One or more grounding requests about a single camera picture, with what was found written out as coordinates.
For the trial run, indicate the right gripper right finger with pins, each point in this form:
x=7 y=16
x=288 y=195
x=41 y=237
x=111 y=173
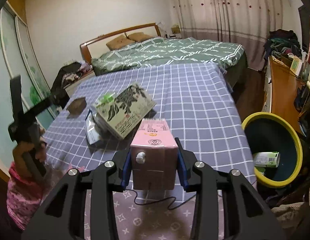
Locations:
x=245 y=214

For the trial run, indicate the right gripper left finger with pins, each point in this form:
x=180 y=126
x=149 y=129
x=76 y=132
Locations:
x=61 y=215

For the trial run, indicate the white green drink bottle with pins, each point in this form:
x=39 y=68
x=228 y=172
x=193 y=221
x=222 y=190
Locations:
x=266 y=159

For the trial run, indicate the blue silver foil pouch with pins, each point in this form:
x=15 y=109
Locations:
x=92 y=130

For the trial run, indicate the black white patterned box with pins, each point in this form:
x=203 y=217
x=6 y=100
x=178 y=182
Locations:
x=126 y=111

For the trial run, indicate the pink strawberry milk carton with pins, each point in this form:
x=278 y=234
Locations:
x=154 y=153

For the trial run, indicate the yellow rimmed trash bin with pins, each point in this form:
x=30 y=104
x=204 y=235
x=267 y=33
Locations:
x=267 y=132

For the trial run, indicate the person's left hand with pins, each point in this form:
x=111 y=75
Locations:
x=22 y=156

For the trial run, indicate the pink patterned sleeve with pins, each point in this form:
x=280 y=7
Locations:
x=24 y=196

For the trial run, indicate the white nightstand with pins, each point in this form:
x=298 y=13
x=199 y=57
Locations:
x=71 y=88

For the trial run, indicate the dark clothes on nightstand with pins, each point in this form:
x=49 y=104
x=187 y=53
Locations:
x=67 y=75

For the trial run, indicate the sliding wardrobe door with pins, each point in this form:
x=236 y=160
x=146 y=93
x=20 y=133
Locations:
x=17 y=57

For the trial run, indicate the purple patterned cloth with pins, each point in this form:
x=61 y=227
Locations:
x=154 y=215

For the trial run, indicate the wooden bed headboard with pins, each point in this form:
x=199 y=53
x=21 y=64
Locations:
x=97 y=46

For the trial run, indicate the blue checked tablecloth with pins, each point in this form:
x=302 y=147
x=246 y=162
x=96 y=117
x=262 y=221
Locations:
x=194 y=100

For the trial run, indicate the brown pillow left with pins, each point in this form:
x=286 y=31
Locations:
x=119 y=42

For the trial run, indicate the brown pillow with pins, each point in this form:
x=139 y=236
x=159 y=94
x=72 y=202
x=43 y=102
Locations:
x=139 y=37
x=119 y=42

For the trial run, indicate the wooden desk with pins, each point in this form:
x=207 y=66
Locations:
x=280 y=91

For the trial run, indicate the brown pillow right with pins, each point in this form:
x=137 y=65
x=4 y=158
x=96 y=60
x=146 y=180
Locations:
x=139 y=37

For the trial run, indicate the pile of clothes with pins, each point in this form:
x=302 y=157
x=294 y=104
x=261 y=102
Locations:
x=282 y=42

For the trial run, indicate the yellow tissue box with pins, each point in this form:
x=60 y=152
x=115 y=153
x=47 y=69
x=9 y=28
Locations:
x=175 y=29

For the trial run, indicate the pink white curtain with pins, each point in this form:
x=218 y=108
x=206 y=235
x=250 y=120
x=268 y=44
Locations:
x=246 y=22

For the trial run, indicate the black monitor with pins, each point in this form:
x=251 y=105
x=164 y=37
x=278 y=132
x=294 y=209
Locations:
x=305 y=27

